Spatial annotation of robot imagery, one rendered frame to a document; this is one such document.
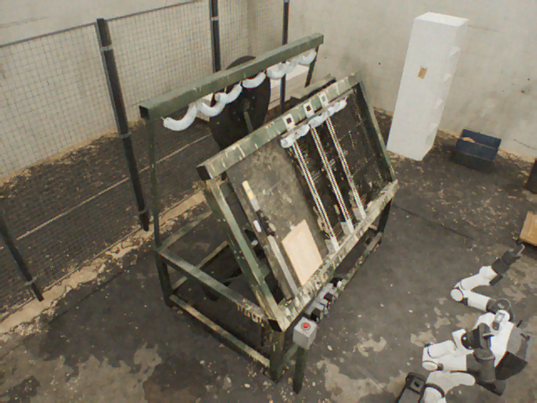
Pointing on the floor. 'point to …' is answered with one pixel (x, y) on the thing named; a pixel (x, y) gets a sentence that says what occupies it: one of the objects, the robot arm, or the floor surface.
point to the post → (299, 368)
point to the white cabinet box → (425, 82)
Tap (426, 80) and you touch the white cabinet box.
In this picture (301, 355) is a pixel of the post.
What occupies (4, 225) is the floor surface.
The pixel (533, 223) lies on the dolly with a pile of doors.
